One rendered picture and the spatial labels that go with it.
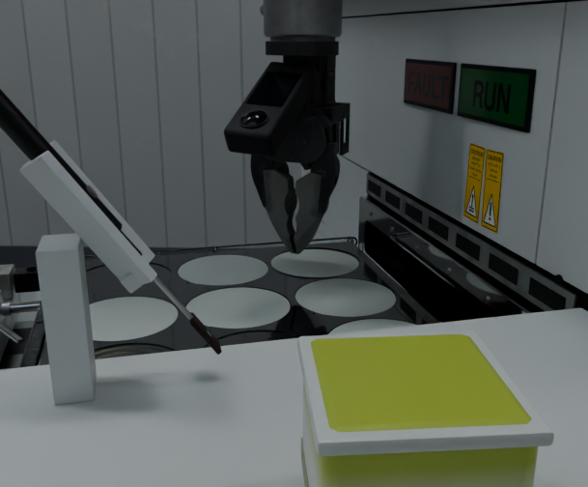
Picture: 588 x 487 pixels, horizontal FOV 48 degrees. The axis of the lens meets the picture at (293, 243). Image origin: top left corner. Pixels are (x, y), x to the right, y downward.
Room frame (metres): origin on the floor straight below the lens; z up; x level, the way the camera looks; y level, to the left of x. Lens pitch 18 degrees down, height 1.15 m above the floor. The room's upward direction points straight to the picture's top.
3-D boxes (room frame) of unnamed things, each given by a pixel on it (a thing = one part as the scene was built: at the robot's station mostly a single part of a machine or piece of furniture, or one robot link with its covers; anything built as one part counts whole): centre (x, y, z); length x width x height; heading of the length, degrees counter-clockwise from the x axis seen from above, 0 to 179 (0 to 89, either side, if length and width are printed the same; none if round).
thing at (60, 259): (0.32, 0.10, 1.03); 0.06 x 0.04 x 0.13; 104
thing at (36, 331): (0.54, 0.23, 0.90); 0.38 x 0.01 x 0.01; 14
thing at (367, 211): (0.65, -0.15, 0.89); 0.44 x 0.02 x 0.10; 14
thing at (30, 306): (0.59, 0.27, 0.89); 0.05 x 0.01 x 0.01; 104
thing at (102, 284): (0.58, 0.05, 0.90); 0.34 x 0.34 x 0.01; 14
